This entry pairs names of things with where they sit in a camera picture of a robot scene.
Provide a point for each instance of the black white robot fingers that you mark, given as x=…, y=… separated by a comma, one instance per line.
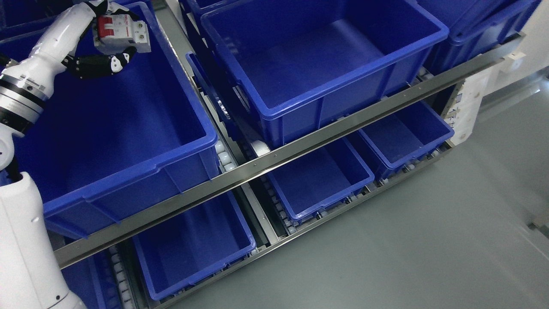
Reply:
x=105, y=7

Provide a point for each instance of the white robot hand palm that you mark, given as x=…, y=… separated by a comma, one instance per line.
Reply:
x=62, y=37

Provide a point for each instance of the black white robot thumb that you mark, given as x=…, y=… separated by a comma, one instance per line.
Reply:
x=99, y=66

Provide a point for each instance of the white circuit breaker red switch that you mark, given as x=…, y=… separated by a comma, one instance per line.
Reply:
x=115, y=33

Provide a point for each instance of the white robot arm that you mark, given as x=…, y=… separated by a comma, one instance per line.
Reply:
x=90, y=39

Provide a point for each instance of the metal shelf rack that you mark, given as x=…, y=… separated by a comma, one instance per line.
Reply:
x=271, y=161

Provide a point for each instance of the large blue bin left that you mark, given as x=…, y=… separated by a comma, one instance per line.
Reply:
x=107, y=148

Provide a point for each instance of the large blue bin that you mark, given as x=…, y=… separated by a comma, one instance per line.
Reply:
x=107, y=148
x=302, y=64

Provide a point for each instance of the blue bin lower left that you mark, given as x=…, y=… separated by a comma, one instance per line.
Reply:
x=192, y=246

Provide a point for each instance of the large blue bin centre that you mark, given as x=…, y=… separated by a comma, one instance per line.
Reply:
x=302, y=64

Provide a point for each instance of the blue bin lower centre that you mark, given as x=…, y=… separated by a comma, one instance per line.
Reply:
x=320, y=180

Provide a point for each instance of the blue bin lower right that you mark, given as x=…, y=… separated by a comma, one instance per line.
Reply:
x=400, y=139

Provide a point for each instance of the blue bin upper right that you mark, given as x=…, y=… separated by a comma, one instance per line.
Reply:
x=475, y=27

